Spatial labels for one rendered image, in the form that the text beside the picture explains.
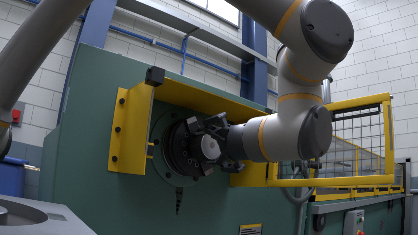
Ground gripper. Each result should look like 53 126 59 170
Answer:
195 112 262 174

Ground black ball torque limiter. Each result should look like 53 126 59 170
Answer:
162 116 229 179

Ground yellow guard housing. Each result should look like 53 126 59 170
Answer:
107 78 279 188

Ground yellow mesh guard door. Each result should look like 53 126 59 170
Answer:
266 92 395 188

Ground blue steel column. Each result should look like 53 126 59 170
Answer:
240 13 269 107
57 0 118 126

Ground yellow black label plate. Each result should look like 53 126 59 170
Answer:
239 223 264 235

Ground grey handwheel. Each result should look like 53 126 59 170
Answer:
280 159 323 206

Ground grey upright tube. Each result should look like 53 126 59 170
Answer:
321 73 334 105

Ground black round knob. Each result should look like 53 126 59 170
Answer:
313 212 327 232

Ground window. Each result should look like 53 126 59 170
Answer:
182 0 241 29

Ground green machine body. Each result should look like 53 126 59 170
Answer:
39 42 406 235

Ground grey control box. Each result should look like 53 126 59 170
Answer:
343 210 365 235

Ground yellow framed clear cover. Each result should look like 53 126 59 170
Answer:
310 134 405 202

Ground grey bench with round recess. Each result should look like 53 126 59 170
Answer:
0 195 98 235

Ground blue bin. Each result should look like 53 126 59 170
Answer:
0 156 30 198

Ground black switch block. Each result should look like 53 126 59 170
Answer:
145 66 166 87

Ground blue wall pipe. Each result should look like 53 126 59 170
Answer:
24 0 279 96

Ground grey wall ledge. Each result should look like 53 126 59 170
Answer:
116 0 279 77

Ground black door handle bar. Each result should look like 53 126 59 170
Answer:
330 103 382 122

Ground grey door frame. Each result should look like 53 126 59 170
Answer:
394 157 418 235

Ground red wall call point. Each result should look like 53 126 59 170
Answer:
11 101 26 127

